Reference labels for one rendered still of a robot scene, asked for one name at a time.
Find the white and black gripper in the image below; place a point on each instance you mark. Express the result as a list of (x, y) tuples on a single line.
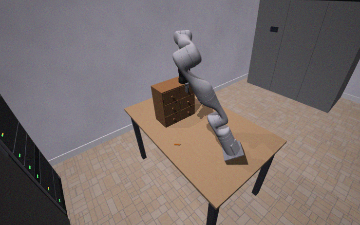
[(182, 80)]

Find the brown wooden drawer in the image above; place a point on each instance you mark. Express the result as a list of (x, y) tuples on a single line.
[(172, 107), (187, 111), (170, 96), (186, 101), (183, 93), (173, 118)]

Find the brown wooden chest of drawers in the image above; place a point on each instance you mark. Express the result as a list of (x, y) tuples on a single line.
[(157, 90)]

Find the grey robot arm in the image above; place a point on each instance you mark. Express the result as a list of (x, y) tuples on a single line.
[(187, 57)]

